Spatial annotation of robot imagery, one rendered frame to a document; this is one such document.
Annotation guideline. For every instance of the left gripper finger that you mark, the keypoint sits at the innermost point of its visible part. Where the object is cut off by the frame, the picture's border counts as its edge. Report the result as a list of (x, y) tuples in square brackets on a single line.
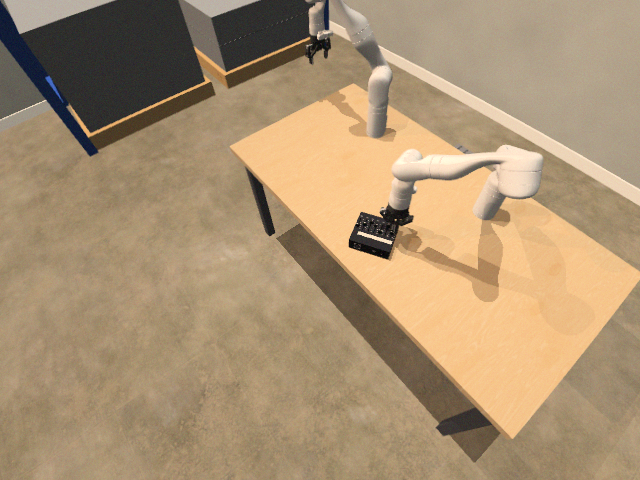
[(387, 218), (403, 222)]

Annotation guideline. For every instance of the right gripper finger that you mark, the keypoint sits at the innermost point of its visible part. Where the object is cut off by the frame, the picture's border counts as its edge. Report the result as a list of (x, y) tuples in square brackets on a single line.
[(327, 47), (308, 53)]

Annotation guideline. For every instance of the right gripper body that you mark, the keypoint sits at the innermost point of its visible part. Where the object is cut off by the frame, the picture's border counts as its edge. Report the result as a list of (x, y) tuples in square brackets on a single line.
[(315, 42)]

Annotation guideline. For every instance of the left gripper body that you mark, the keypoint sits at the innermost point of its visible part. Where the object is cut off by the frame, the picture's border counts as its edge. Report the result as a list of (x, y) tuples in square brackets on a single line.
[(403, 213)]

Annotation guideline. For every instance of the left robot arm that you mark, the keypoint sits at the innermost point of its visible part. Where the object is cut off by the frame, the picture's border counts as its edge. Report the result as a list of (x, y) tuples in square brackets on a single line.
[(518, 176)]

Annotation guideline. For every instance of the black lighting desk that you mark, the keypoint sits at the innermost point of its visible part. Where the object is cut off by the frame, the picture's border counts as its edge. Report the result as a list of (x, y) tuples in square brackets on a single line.
[(368, 237)]

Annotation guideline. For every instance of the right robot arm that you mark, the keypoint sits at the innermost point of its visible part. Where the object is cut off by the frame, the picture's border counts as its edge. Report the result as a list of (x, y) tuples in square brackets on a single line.
[(362, 38)]

